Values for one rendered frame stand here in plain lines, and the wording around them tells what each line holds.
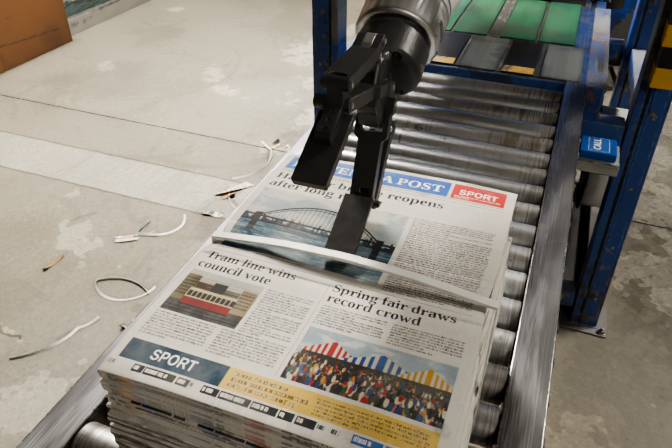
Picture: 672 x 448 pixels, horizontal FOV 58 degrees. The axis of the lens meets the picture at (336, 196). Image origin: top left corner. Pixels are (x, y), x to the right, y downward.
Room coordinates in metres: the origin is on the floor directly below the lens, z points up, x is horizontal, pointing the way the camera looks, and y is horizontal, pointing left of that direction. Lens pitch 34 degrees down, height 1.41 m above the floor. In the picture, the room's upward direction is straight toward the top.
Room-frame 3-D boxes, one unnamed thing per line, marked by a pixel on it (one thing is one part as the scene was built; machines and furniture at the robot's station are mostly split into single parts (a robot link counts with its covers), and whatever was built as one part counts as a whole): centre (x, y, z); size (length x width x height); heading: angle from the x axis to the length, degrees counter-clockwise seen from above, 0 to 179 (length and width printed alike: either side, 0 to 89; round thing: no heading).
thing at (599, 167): (1.23, -0.61, 0.69); 0.10 x 0.10 x 0.03; 69
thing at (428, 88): (1.38, -0.32, 0.77); 0.47 x 0.05 x 0.05; 69
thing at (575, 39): (1.84, -0.50, 0.75); 0.70 x 0.65 x 0.10; 159
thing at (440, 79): (1.44, -0.34, 0.77); 0.47 x 0.05 x 0.05; 69
